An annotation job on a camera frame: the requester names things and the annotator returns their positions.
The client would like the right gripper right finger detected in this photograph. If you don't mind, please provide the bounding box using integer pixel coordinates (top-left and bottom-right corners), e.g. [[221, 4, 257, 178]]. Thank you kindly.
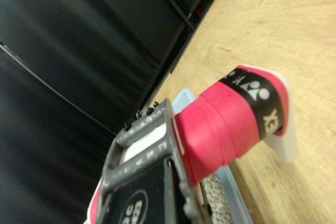
[[167, 154, 212, 222]]

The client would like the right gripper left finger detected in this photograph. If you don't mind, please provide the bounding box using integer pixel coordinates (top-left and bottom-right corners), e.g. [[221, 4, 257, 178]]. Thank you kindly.
[[94, 98, 185, 224]]

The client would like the white scoop with red handle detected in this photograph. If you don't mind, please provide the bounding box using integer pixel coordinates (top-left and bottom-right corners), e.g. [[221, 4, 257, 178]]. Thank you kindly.
[[86, 65, 300, 224]]

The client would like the blue litter tray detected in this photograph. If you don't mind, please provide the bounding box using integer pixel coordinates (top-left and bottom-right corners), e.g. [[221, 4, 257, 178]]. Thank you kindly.
[[172, 89, 254, 224]]

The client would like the black curtain stand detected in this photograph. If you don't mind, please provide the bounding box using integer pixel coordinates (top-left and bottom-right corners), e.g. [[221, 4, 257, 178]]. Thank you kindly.
[[145, 0, 196, 74]]

